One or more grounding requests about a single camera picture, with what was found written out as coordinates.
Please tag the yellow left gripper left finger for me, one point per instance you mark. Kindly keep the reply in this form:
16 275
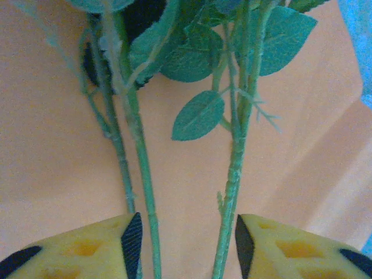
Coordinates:
81 253

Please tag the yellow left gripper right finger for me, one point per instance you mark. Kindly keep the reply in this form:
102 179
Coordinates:
296 255

